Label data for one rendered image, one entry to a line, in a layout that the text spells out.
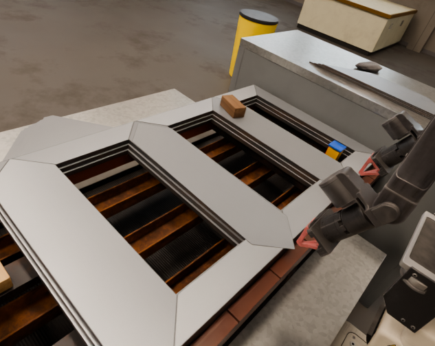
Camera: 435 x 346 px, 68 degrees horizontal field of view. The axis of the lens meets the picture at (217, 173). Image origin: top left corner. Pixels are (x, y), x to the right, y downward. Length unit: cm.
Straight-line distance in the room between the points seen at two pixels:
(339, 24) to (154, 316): 676
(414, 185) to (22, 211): 88
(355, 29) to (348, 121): 546
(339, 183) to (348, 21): 650
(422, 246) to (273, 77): 117
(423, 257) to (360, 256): 47
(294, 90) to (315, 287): 99
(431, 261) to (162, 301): 62
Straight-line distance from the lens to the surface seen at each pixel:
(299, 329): 106
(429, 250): 93
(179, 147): 119
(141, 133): 124
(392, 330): 105
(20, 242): 95
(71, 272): 83
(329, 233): 72
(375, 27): 695
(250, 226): 97
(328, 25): 723
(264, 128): 144
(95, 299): 79
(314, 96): 170
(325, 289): 118
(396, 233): 180
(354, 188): 66
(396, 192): 63
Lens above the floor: 156
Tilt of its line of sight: 39 degrees down
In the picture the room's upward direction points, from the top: 15 degrees clockwise
